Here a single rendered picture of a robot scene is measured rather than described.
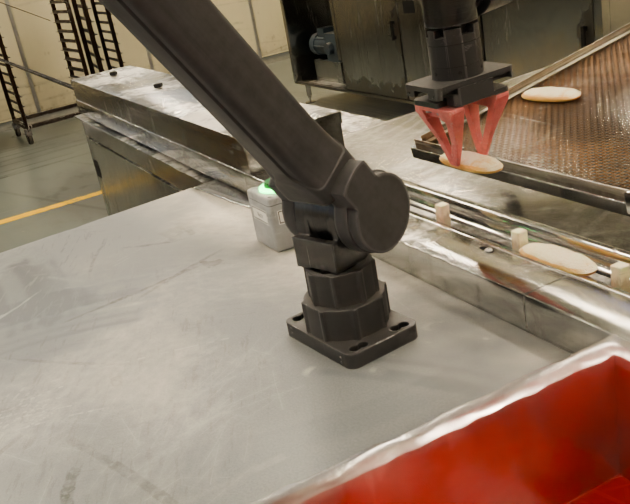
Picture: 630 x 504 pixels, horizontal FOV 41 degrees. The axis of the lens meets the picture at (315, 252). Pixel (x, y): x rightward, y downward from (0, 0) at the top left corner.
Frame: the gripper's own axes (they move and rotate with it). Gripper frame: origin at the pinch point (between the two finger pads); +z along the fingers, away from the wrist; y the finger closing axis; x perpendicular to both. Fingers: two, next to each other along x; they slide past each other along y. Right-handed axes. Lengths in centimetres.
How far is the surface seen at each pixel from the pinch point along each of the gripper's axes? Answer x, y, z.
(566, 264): 16.9, 2.2, 8.1
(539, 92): -17.9, -26.4, 2.0
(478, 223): -0.7, -0.6, 9.1
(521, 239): 9.3, 1.3, 7.8
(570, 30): -198, -201, 41
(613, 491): 40.7, 20.9, 10.7
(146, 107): -95, 10, 3
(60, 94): -699, -70, 82
